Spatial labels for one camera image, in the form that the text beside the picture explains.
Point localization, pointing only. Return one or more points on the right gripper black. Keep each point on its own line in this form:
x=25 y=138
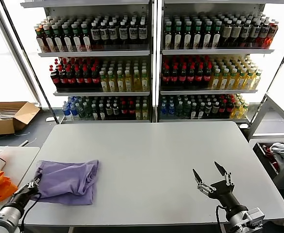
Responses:
x=224 y=191

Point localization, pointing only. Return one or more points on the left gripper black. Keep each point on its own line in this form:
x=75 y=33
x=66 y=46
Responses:
x=25 y=195

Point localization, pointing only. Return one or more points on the purple t-shirt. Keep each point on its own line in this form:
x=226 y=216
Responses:
x=66 y=179

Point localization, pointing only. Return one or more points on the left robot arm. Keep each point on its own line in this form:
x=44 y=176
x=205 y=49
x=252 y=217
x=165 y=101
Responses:
x=8 y=214

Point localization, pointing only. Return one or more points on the grey strip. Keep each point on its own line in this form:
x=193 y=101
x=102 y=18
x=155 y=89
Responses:
x=24 y=143

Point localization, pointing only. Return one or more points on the red garment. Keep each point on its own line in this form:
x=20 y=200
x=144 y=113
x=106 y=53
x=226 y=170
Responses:
x=268 y=151

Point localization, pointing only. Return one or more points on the small white floor object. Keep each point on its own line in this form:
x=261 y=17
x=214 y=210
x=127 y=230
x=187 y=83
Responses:
x=243 y=126
x=49 y=119

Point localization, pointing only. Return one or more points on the brown cardboard box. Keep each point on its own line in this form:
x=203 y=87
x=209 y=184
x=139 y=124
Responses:
x=1 y=126

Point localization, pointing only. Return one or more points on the white grey garment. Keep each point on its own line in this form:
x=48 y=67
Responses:
x=282 y=150

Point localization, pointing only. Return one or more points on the yellow juice bottle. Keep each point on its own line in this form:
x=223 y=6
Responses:
x=145 y=112
x=256 y=81
x=145 y=83
x=138 y=112
x=215 y=81
x=104 y=83
x=112 y=83
x=120 y=83
x=249 y=81
x=236 y=111
x=244 y=111
x=128 y=83
x=232 y=81
x=137 y=83
x=241 y=81
x=224 y=81

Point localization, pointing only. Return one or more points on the cola bottle red cap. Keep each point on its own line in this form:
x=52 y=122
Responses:
x=166 y=77
x=95 y=79
x=79 y=80
x=88 y=79
x=182 y=77
x=191 y=77
x=223 y=107
x=124 y=109
x=207 y=77
x=55 y=80
x=199 y=77
x=131 y=109
x=230 y=106
x=63 y=80
x=71 y=80
x=174 y=77

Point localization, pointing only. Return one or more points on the white tubes bundle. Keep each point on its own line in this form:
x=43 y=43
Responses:
x=1 y=114

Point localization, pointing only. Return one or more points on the clear green bottle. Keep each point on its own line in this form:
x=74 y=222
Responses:
x=88 y=112
x=187 y=109
x=179 y=109
x=81 y=111

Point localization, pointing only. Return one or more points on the blue water bottle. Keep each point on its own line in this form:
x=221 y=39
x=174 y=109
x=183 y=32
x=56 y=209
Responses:
x=163 y=109
x=74 y=112
x=66 y=111
x=171 y=109

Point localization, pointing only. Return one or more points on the thin black slanted pole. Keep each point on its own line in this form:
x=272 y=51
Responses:
x=275 y=72
x=30 y=60

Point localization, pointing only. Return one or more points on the white metal bottle rack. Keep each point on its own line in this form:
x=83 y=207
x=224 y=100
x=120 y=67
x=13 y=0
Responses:
x=95 y=53
x=217 y=51

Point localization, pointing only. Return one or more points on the grey slanted pole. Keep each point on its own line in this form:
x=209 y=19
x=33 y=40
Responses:
x=15 y=48

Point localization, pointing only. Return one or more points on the dark tea bottle green label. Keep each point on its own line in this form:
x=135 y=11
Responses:
x=87 y=42
x=197 y=38
x=50 y=42
x=59 y=42
x=168 y=38
x=216 y=38
x=68 y=42
x=177 y=38
x=206 y=38
x=187 y=38
x=77 y=42

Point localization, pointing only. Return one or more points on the dark bottle beige label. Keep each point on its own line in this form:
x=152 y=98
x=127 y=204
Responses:
x=236 y=32
x=226 y=32

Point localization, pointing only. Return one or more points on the dark drink bottle white label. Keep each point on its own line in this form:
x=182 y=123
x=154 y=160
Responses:
x=246 y=31
x=95 y=34
x=255 y=31
x=123 y=34
x=143 y=34
x=133 y=34
x=104 y=34
x=263 y=32
x=113 y=34

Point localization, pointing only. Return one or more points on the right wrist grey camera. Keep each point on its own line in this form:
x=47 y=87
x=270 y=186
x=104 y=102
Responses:
x=254 y=214

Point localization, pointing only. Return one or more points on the grey metal cart frame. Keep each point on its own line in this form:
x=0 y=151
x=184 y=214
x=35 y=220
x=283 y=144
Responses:
x=260 y=116

